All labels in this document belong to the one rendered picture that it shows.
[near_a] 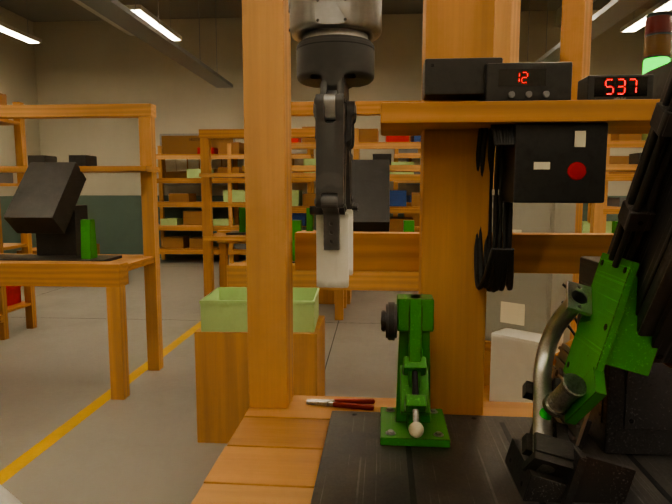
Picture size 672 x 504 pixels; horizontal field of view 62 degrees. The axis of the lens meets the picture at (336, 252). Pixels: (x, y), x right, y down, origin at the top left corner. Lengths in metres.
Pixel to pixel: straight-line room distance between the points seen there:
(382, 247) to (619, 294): 0.58
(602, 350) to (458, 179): 0.48
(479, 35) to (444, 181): 0.30
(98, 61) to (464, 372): 11.54
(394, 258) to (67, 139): 11.45
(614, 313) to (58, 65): 12.28
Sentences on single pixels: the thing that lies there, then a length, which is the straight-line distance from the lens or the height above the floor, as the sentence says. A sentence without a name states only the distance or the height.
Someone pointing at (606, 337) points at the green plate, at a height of 1.16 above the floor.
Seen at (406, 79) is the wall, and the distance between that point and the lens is 11.09.
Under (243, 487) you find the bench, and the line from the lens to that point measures 1.03.
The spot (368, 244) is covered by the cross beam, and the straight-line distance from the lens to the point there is 1.31.
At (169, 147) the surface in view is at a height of 2.18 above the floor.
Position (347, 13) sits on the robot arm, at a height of 1.53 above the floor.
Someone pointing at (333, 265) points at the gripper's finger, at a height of 1.31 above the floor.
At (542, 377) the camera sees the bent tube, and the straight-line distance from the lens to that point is 1.05.
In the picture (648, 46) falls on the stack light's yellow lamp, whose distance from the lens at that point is 1.39.
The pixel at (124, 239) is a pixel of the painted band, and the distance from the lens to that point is 12.03.
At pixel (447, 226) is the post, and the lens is 1.22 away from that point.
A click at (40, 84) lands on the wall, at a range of 12.90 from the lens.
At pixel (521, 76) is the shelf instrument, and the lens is 1.17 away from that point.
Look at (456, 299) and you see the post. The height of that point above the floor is 1.14.
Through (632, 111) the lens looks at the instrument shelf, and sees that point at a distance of 1.19.
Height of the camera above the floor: 1.38
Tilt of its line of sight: 6 degrees down
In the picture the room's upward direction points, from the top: straight up
